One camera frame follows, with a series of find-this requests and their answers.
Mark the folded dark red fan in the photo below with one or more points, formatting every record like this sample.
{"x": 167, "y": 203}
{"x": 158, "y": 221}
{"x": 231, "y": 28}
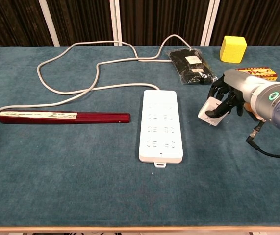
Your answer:
{"x": 100, "y": 118}

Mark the white partition frame post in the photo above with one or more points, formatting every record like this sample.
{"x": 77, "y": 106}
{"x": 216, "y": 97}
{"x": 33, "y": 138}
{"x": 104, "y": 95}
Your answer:
{"x": 49, "y": 24}
{"x": 209, "y": 24}
{"x": 116, "y": 24}

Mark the black gloves in plastic bag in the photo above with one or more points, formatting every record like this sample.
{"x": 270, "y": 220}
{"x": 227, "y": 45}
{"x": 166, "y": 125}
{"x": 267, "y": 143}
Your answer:
{"x": 191, "y": 71}

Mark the white power adapter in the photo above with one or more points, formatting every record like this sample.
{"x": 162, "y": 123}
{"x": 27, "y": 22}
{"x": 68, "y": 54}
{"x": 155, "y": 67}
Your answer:
{"x": 211, "y": 121}

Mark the small yellow red box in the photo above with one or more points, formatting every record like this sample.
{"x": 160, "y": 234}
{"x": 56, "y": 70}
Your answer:
{"x": 260, "y": 72}

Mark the yellow sponge cube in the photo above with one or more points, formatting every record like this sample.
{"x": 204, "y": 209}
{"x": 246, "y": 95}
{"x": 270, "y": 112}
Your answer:
{"x": 233, "y": 50}

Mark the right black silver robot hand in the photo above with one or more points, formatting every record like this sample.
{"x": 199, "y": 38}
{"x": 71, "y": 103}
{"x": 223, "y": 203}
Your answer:
{"x": 240, "y": 82}

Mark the teal felt table cover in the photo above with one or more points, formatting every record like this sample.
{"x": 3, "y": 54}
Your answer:
{"x": 56, "y": 171}

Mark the white power strip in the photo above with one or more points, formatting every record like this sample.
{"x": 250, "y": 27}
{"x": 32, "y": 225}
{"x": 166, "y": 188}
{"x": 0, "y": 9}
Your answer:
{"x": 159, "y": 137}

